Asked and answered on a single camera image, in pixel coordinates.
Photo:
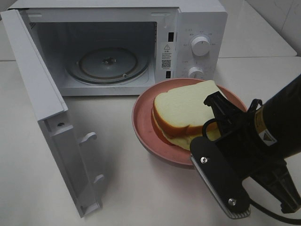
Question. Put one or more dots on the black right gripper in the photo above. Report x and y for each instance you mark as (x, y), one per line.
(247, 145)

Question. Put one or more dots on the white bread sandwich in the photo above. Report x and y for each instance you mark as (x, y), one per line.
(180, 113)

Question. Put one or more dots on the pink round plate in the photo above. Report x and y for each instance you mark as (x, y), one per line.
(144, 126)

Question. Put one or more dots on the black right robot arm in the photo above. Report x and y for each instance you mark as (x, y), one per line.
(286, 121)

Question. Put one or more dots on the lower white timer knob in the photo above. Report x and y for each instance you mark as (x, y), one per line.
(196, 72)

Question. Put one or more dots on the upper white power knob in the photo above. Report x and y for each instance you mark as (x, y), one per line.
(200, 45)

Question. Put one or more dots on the white warning label sticker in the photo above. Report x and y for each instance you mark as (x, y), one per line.
(166, 55)

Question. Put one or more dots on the glass microwave turntable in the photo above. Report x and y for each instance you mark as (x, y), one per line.
(108, 65)

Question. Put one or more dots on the white microwave oven body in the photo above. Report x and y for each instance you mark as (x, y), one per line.
(141, 25)

